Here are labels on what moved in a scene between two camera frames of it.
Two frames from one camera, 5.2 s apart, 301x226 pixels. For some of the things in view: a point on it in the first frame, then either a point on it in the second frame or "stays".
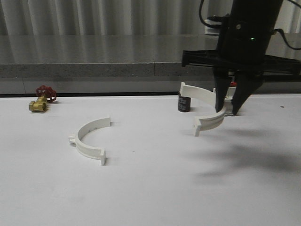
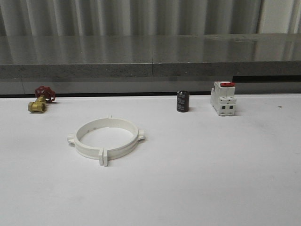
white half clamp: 209,121 to 124,149
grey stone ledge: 110,55 stays
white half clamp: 95,153 stays
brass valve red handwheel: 45,94 stays
